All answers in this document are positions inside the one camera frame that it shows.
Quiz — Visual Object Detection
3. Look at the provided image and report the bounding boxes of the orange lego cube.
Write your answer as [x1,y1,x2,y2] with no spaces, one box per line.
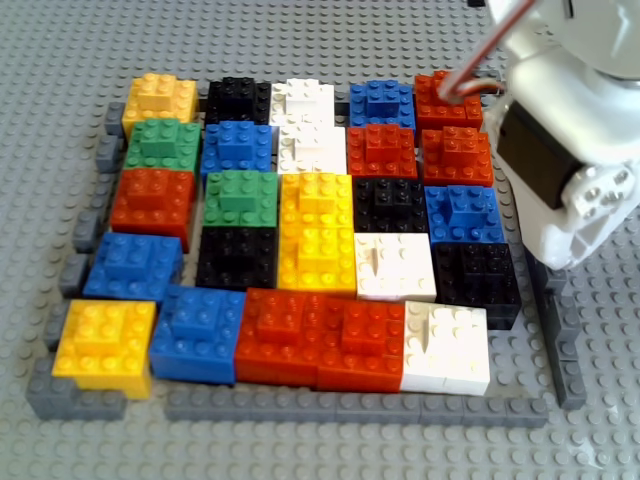
[51,298,159,401]
[121,72,200,139]
[277,227,357,296]
[279,172,355,236]

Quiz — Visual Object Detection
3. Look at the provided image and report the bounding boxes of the black lego cube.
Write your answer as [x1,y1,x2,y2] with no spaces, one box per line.
[432,241,524,331]
[352,177,430,235]
[205,75,274,126]
[194,227,279,292]

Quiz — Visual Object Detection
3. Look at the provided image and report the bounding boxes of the servo wire bundle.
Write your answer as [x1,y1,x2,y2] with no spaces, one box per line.
[437,0,544,104]

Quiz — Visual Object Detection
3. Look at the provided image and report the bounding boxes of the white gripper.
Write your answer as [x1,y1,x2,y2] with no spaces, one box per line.
[494,47,640,271]

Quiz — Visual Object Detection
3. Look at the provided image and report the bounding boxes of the large gray lego baseplate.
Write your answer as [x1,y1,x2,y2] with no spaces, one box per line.
[0,0,640,480]

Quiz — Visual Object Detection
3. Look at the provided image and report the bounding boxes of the white lego cube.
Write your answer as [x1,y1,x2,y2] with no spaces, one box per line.
[269,78,337,129]
[353,232,437,304]
[277,123,349,176]
[398,299,492,397]

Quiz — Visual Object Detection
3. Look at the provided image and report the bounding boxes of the blue lego cube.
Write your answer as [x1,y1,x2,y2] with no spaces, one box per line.
[199,119,275,184]
[423,183,509,247]
[148,284,247,386]
[82,231,185,304]
[348,79,417,132]

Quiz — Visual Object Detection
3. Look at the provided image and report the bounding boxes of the red lego cube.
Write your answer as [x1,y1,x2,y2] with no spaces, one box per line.
[109,167,197,254]
[233,287,326,389]
[413,69,485,134]
[315,294,407,395]
[346,123,420,181]
[419,125,496,189]

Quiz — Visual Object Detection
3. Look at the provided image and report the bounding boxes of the green lego cube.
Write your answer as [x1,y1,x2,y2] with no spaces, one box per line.
[123,118,202,174]
[202,169,280,230]

